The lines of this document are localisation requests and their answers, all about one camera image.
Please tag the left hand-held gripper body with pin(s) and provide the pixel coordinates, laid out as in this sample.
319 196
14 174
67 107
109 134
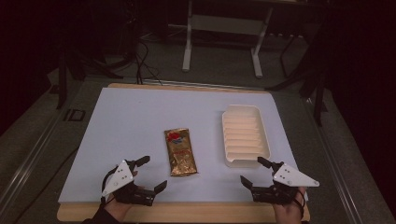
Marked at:
120 178

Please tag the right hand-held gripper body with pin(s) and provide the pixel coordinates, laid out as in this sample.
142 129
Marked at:
291 177

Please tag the white ribbed plastic tray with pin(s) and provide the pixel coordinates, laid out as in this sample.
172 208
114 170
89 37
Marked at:
245 135

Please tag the gold foil snack packet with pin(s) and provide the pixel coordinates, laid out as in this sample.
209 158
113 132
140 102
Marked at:
180 152

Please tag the person's left hand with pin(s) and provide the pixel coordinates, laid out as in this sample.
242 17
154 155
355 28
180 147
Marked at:
118 210

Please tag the person's right hand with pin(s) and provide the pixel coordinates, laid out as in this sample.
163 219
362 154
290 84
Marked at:
289 213

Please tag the wooden table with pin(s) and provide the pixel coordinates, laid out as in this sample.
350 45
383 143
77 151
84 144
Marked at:
193 213

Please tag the pale blue table mat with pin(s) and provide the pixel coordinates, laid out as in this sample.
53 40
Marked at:
140 118

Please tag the black metal stand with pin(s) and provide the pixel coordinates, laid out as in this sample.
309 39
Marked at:
314 74
62 77

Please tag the white metal stand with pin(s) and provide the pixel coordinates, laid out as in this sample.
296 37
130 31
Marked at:
222 25

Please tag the metal floor rail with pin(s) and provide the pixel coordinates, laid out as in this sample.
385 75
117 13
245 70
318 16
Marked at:
28 161
336 161

